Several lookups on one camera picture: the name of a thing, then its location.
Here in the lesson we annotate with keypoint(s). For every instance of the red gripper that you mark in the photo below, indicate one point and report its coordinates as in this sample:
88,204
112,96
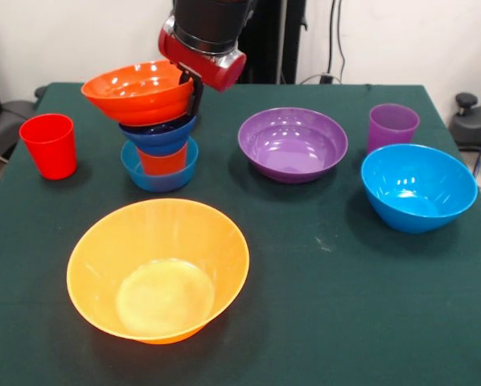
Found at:
208,70

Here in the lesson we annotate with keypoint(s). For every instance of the wide orange bowl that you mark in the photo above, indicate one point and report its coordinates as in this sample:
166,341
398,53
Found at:
136,106

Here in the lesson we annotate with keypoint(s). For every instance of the small dark blue bowl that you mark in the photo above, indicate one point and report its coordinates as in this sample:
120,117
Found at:
160,142

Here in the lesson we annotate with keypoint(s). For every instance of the orange cup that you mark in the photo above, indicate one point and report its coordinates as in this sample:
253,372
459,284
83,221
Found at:
162,164

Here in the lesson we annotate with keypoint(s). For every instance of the small light blue bowl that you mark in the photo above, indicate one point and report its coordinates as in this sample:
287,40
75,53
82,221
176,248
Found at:
160,185

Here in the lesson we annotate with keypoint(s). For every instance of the purple bowl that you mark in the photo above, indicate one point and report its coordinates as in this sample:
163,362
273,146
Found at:
293,149

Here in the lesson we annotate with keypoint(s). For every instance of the red cup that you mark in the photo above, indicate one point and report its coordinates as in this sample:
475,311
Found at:
49,149

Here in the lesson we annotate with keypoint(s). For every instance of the black office chair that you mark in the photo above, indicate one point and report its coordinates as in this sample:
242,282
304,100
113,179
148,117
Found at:
7,116

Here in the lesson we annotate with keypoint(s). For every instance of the large yellow bowl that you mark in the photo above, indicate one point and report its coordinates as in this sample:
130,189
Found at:
156,277

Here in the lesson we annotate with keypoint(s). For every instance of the purple cup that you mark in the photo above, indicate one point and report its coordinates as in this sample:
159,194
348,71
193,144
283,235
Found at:
393,128

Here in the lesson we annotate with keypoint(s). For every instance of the large light blue bowl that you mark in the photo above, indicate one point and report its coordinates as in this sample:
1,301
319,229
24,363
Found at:
417,193

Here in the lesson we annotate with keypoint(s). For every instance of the dark green table cloth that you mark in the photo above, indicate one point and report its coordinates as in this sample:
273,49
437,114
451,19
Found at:
345,321

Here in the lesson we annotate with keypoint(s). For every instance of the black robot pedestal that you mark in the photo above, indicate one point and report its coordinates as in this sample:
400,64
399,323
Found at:
268,48

